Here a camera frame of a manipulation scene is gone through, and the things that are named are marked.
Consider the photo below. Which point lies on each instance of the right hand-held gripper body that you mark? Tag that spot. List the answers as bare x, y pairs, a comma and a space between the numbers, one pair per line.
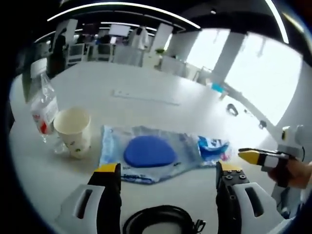
291, 146

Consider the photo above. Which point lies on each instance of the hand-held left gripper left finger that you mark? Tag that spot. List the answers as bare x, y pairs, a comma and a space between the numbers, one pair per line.
107, 195

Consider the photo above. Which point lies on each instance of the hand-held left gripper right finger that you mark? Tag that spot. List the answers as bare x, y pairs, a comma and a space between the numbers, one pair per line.
231, 195

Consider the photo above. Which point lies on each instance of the small blue printed packet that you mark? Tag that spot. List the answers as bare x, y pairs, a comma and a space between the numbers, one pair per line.
214, 148

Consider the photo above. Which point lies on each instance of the large clear packet blue pad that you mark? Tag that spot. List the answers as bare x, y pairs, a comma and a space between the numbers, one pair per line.
148, 153

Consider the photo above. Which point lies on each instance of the white paper cup item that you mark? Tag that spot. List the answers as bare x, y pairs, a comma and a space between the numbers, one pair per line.
75, 139

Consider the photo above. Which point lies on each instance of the clear plastic water bottle item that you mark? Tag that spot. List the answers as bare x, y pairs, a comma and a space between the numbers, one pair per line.
45, 107

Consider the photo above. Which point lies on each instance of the person's right hand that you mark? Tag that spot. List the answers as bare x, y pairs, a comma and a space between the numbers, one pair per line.
297, 174

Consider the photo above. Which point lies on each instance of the small dark object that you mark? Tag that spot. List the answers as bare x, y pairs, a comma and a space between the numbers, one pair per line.
262, 124

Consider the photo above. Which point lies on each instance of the grey handheld device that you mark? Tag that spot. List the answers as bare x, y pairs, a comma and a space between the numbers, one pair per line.
232, 109

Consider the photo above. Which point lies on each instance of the person's patterned shirt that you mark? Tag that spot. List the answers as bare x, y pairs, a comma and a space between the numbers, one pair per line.
290, 200

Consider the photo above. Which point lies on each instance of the light blue box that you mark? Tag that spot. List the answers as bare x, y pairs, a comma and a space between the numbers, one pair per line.
217, 87

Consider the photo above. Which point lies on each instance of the white table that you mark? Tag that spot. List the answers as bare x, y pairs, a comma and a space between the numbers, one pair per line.
146, 78

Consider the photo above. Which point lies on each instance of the green potted plant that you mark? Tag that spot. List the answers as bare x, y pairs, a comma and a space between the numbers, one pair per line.
160, 51

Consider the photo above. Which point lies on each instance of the ceiling light strip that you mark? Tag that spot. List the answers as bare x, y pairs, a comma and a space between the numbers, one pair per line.
126, 11

